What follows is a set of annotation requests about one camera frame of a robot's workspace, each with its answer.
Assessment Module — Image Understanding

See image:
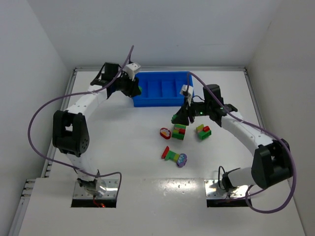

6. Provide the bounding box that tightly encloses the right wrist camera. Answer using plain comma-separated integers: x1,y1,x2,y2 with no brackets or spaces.
180,85,193,106

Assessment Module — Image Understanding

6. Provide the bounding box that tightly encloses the large lego block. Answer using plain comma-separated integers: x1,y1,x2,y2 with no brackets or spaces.
171,124,186,140

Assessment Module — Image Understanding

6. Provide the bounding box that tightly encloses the purple paw lego brick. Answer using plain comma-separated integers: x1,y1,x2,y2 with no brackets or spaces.
176,153,188,168

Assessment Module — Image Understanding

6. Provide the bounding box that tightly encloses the red flower lego brick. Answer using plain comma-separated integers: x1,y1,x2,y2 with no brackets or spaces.
159,127,172,140

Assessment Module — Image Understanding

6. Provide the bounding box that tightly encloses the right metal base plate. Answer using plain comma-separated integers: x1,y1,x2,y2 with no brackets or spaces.
204,178,250,199

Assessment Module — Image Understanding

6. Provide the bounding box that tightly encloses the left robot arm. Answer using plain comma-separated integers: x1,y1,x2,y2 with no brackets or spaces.
53,62,141,197

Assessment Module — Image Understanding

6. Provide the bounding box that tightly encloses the metal base plate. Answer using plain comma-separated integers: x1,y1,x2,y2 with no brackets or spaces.
204,178,250,199
73,178,119,200

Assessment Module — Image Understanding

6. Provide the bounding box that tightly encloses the small stacked lego block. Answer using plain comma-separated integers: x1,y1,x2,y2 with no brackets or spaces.
195,124,212,140

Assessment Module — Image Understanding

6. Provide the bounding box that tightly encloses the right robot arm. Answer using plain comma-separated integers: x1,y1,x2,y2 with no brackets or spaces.
171,84,293,191

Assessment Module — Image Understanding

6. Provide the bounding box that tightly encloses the blue plastic sorting bin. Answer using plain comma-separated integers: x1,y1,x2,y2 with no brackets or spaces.
133,71,193,107

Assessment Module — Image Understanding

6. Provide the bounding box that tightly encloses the red green lego piece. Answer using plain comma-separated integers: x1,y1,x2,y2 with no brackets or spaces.
161,146,179,162

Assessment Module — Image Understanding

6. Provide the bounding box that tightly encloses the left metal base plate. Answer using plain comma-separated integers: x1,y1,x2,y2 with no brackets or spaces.
73,178,119,200

